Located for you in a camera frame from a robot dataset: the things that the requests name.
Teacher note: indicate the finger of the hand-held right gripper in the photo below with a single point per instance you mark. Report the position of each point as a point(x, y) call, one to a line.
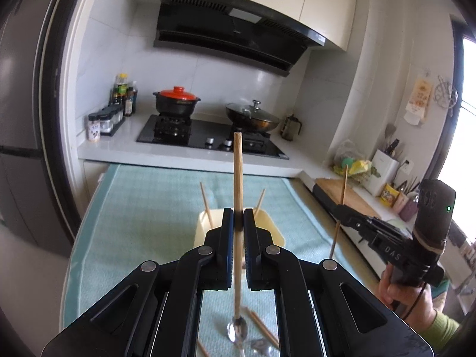
point(349, 215)

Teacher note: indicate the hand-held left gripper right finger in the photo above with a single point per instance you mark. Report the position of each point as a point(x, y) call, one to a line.
point(248, 238)

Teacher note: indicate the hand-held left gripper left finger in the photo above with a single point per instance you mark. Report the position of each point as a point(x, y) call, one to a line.
point(228, 238)

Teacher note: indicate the cream plastic utensil holder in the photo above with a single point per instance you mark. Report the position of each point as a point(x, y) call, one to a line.
point(201, 230)

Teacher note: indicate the wooden chopstick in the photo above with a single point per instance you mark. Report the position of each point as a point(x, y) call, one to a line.
point(237, 174)
point(259, 201)
point(345, 186)
point(206, 204)
point(256, 327)
point(266, 329)
point(202, 349)

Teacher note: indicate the person's right forearm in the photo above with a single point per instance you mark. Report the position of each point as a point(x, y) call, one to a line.
point(438, 329)

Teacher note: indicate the person's right hand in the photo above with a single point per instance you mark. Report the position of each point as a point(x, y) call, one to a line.
point(407, 299)

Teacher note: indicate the wooden cutting board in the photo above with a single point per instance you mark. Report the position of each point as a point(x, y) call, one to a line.
point(353, 195)

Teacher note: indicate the mauve cup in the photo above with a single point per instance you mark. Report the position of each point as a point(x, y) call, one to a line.
point(409, 210)

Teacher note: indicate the black tray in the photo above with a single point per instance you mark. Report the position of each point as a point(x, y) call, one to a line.
point(327, 202)

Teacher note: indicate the beige tool cup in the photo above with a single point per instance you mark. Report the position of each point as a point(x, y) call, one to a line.
point(399, 200)

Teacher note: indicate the yellow snack container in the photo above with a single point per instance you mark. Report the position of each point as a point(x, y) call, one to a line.
point(388, 195)

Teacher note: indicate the plastic bag of vegetables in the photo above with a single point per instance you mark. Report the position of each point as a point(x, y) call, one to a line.
point(355, 165)

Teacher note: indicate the white knife block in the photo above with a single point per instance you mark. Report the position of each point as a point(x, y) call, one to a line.
point(385, 174)

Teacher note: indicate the teal table mat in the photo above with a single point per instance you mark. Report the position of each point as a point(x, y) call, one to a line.
point(148, 212)

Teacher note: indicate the grey spatula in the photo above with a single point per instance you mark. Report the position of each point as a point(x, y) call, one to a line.
point(389, 132)

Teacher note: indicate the glass french press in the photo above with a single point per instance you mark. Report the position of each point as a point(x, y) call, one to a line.
point(290, 128)

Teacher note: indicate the black gas stove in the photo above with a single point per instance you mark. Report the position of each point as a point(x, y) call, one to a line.
point(200, 135)

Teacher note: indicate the wok with glass lid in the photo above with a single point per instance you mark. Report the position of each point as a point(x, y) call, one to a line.
point(253, 119)

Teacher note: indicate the hanging metal trivet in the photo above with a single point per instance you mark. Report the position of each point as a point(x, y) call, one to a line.
point(445, 93)

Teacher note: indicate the black pot with red lid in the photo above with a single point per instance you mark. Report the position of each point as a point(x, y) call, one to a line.
point(176, 104)

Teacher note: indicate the rack of spice jars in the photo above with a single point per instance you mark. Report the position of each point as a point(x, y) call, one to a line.
point(111, 119)

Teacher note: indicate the dark sauce bottle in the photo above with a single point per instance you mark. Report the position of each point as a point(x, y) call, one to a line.
point(130, 102)

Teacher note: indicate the white spice jar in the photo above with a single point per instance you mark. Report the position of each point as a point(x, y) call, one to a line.
point(94, 130)

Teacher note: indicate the yellow cap sauce bottle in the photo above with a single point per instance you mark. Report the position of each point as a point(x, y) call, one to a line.
point(121, 87)

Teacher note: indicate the black range hood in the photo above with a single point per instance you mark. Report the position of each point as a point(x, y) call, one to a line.
point(223, 26)

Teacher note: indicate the grey refrigerator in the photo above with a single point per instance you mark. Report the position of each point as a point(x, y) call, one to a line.
point(20, 119)

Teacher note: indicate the white wall socket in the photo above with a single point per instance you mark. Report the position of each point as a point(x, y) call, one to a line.
point(407, 167)

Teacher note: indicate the hanging wall calendar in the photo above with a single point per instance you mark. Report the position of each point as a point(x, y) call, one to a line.
point(420, 100)

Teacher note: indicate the black door frame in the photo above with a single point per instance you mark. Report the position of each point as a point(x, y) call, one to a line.
point(55, 119)

